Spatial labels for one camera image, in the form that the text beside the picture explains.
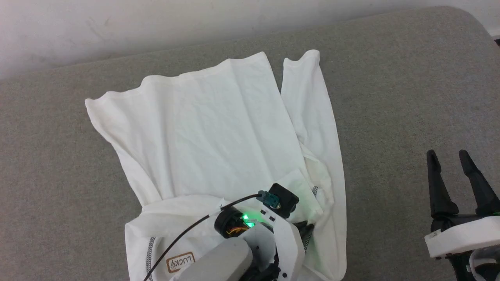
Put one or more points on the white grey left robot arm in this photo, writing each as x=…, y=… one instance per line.
x=222, y=261

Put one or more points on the white long-sleeve garment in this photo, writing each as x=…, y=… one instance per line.
x=215, y=128

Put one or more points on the grey fabric sofa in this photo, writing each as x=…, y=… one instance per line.
x=390, y=97

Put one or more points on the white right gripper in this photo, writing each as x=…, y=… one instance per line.
x=465, y=236

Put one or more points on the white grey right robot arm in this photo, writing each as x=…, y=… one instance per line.
x=486, y=269

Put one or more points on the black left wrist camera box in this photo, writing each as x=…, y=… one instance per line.
x=287, y=199

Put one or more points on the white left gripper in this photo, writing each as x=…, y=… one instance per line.
x=289, y=246

